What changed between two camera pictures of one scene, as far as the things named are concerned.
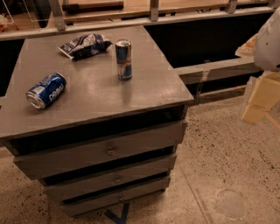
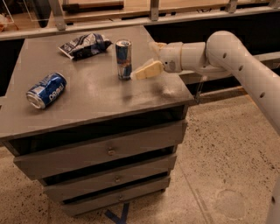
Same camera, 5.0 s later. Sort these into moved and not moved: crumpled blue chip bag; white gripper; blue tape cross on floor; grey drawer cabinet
Moved: white gripper
Not moved: blue tape cross on floor; grey drawer cabinet; crumpled blue chip bag
